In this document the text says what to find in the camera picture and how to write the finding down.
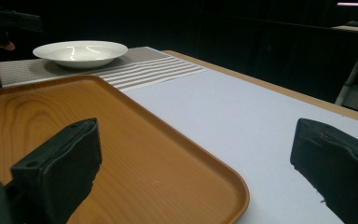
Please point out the white shallow bowl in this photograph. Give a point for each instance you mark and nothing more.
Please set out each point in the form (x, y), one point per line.
(80, 53)

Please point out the wooden tray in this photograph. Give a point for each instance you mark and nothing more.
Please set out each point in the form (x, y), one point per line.
(136, 149)

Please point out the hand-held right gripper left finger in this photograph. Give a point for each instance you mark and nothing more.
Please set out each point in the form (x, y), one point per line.
(65, 174)

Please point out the metal stand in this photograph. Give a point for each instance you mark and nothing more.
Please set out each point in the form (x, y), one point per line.
(352, 77)

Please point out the lit monitor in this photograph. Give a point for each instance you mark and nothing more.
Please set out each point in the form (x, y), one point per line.
(356, 4)

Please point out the grey striped placemat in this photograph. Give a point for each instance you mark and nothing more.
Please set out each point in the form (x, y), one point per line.
(143, 70)

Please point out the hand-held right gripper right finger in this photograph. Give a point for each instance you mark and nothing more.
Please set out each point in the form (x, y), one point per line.
(338, 165)

